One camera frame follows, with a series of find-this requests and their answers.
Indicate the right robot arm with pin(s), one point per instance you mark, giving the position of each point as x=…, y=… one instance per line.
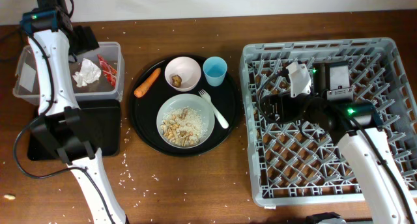
x=323, y=95

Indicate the brown food scrap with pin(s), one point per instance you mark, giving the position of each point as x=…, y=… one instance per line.
x=176, y=81

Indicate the light blue plastic cup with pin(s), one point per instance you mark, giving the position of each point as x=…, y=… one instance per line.
x=215, y=69

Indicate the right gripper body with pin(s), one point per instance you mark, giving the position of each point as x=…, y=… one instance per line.
x=305, y=106

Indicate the grey dishwasher rack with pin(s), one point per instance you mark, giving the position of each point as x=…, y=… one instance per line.
x=297, y=163

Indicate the orange carrot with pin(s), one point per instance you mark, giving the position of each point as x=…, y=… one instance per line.
x=147, y=84

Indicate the pink bowl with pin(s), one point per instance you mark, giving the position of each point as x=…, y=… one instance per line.
x=188, y=69

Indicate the round black serving tray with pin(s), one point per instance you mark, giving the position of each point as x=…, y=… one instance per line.
x=142, y=113

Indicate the red candy wrapper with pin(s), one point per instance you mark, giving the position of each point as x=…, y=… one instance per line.
x=109, y=72

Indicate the rice and nut leftovers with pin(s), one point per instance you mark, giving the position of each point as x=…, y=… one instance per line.
x=183, y=127

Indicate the white plastic fork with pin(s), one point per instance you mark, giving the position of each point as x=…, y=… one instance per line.
x=221, y=119

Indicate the peanut on table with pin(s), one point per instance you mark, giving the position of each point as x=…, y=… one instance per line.
x=9, y=196

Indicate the clear plastic waste bin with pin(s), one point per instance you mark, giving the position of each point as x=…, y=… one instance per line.
x=27, y=86

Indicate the white napkin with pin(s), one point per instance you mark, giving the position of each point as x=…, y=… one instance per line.
x=89, y=73

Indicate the black rectangular tray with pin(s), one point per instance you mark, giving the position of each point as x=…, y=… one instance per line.
x=108, y=115

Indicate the grey plate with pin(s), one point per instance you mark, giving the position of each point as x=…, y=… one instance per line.
x=192, y=101

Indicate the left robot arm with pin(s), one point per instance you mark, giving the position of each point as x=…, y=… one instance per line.
x=63, y=129

